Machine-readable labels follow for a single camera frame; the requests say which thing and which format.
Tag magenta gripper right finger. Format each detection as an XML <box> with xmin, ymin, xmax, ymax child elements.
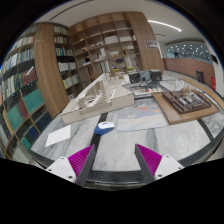
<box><xmin>135</xmin><ymin>144</ymin><xmax>183</xmax><ymax>184</ymax></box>

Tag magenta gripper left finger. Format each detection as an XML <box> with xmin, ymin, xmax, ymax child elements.
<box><xmin>47</xmin><ymin>145</ymin><xmax>96</xmax><ymax>187</ymax></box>

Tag blue white computer mouse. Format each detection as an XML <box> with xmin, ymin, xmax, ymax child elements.
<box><xmin>94</xmin><ymin>121</ymin><xmax>115</xmax><ymax>135</ymax></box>

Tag patterned mouse pad mat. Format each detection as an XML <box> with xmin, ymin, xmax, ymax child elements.
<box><xmin>117</xmin><ymin>98</ymin><xmax>168</xmax><ymax>132</ymax></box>

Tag white paper sheet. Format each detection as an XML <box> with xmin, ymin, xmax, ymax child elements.
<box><xmin>45</xmin><ymin>125</ymin><xmax>71</xmax><ymax>147</ymax></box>

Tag brown architectural site model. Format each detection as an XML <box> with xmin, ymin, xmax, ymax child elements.
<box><xmin>153</xmin><ymin>90</ymin><xmax>219</xmax><ymax>125</ymax></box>

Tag left bookshelf with books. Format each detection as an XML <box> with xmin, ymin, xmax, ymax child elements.
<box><xmin>0</xmin><ymin>23</ymin><xmax>82</xmax><ymax>163</ymax></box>

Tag white architectural model building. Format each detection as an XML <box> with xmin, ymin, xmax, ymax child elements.
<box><xmin>61</xmin><ymin>73</ymin><xmax>134</xmax><ymax>124</ymax></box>

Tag grey building model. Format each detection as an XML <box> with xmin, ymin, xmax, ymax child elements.
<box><xmin>129</xmin><ymin>69</ymin><xmax>162</xmax><ymax>84</ymax></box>

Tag wooden column panel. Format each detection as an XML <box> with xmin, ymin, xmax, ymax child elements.
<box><xmin>34</xmin><ymin>23</ymin><xmax>69</xmax><ymax>118</ymax></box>

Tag wooden open bookshelf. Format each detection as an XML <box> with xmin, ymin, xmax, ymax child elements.
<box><xmin>70</xmin><ymin>12</ymin><xmax>164</xmax><ymax>89</ymax></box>

